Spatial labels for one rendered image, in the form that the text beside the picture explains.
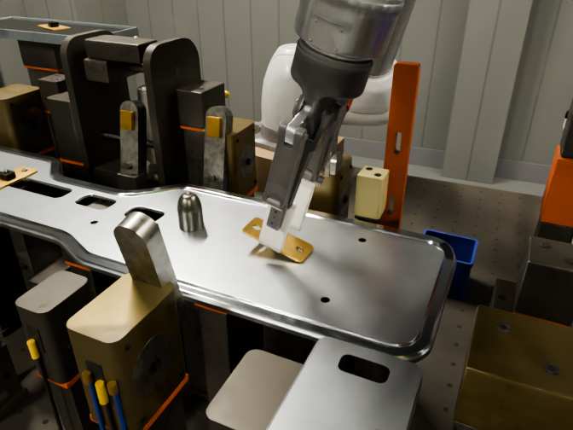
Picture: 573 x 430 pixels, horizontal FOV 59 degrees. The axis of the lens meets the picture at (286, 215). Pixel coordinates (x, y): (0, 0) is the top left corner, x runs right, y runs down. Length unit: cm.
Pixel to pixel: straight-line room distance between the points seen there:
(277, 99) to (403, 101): 75
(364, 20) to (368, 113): 94
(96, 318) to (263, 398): 16
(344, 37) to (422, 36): 280
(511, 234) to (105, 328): 106
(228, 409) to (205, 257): 21
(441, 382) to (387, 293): 37
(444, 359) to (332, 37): 63
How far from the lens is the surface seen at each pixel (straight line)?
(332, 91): 48
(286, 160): 49
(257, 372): 49
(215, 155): 79
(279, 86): 136
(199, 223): 66
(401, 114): 66
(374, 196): 66
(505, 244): 129
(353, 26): 45
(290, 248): 60
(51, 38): 113
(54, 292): 62
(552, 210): 67
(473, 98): 314
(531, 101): 329
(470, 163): 327
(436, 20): 322
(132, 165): 87
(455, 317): 103
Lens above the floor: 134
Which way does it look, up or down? 29 degrees down
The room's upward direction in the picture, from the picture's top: straight up
